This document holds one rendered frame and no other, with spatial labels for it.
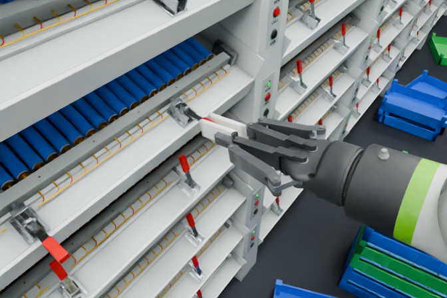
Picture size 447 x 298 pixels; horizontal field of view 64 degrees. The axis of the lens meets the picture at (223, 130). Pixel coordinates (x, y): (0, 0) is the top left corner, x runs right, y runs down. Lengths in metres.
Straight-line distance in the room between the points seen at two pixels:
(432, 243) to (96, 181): 0.40
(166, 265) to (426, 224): 0.60
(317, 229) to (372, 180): 1.15
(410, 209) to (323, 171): 0.09
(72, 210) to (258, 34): 0.41
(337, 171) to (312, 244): 1.09
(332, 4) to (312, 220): 0.89
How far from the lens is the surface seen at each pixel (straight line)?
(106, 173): 0.53
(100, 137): 0.53
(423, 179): 0.40
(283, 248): 1.46
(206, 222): 0.90
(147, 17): 0.47
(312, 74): 1.06
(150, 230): 0.69
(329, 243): 1.51
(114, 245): 0.68
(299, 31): 0.86
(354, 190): 0.40
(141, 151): 0.55
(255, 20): 0.64
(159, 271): 0.85
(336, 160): 0.42
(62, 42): 0.43
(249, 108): 0.75
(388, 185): 0.40
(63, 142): 0.53
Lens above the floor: 1.26
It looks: 42 degrees down
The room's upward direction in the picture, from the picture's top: straight up
